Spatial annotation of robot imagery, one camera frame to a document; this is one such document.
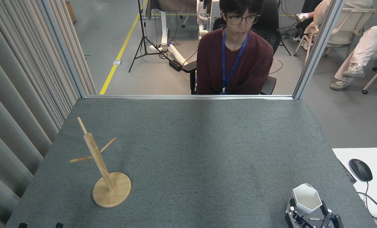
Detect white hexagonal cup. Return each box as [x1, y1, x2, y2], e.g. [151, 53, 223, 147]
[292, 183, 323, 222]

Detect wooden cup rack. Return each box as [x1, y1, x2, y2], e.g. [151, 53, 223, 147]
[69, 117, 132, 208]

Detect black flat bar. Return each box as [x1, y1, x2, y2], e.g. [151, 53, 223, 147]
[338, 159, 357, 183]

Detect black computer mouse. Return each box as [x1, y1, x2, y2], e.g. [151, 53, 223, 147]
[348, 159, 373, 182]

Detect beige pleated curtain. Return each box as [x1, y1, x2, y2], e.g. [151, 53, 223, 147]
[0, 0, 97, 228]

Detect person at table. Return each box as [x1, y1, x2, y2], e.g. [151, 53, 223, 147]
[196, 0, 274, 95]

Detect seated person in white trousers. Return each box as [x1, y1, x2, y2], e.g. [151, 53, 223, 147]
[329, 11, 377, 91]

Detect black office chair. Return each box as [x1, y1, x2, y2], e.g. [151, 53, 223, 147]
[181, 0, 282, 95]

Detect white armchair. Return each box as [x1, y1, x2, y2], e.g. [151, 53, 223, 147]
[294, 8, 377, 59]

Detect black tripod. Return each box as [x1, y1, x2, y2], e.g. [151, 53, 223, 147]
[129, 0, 170, 73]

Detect black-rimmed glasses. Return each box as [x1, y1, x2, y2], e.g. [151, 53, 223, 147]
[224, 13, 261, 26]

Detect seated person in beige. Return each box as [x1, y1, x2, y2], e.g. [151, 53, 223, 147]
[295, 0, 373, 51]

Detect cardboard box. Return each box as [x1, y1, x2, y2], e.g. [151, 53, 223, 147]
[65, 2, 77, 23]

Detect white machine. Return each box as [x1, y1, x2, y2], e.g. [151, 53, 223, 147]
[197, 0, 222, 41]

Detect brown cloth cover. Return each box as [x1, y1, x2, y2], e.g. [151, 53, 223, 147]
[146, 0, 198, 19]

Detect black mouse cable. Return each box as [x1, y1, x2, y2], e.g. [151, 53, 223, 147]
[356, 181, 377, 221]

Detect blue lanyard with badge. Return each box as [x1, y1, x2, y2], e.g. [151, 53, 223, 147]
[220, 29, 249, 95]

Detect silver frame post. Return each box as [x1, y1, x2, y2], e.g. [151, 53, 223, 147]
[294, 0, 347, 99]

